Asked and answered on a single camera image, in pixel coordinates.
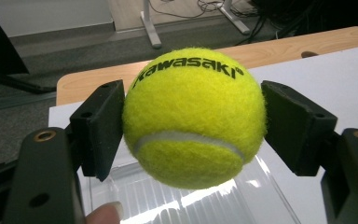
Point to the white desk leg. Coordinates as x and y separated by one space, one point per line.
150 28
234 17

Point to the clear plastic tray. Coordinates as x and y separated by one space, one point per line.
167 202

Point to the black panel stand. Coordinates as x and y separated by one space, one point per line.
0 46

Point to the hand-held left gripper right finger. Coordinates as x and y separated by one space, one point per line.
295 127

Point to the yellow tennis ball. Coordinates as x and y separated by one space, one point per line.
192 121

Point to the white table cover sheet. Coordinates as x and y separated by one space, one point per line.
329 84

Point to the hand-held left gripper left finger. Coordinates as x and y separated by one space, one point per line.
101 130

